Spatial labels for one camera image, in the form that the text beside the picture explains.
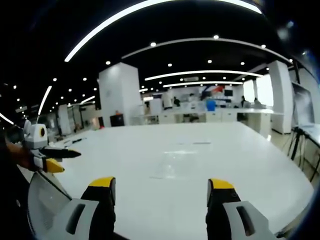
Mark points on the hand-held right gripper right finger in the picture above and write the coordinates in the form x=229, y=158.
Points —
x=240, y=212

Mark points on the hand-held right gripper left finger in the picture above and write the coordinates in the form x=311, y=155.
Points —
x=85, y=212

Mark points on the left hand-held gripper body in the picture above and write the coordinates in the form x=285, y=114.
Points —
x=35, y=137

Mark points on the clear resealable bag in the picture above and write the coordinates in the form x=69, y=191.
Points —
x=172, y=165

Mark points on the person's left hand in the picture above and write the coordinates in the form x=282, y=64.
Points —
x=21, y=156

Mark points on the dark small tool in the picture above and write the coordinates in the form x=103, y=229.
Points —
x=76, y=140

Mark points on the black cabinet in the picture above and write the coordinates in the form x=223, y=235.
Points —
x=117, y=120

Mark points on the clear flat packet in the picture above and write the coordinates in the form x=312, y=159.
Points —
x=193, y=142

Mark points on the side table with black legs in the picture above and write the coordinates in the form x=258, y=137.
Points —
x=305, y=140

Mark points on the long white counter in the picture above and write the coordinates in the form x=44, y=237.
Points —
x=225, y=116

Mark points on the blue container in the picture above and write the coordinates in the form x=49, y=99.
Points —
x=210, y=105

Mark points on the long curved ceiling light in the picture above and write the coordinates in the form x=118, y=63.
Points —
x=140, y=17

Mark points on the dark wall board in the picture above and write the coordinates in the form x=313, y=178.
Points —
x=303, y=103

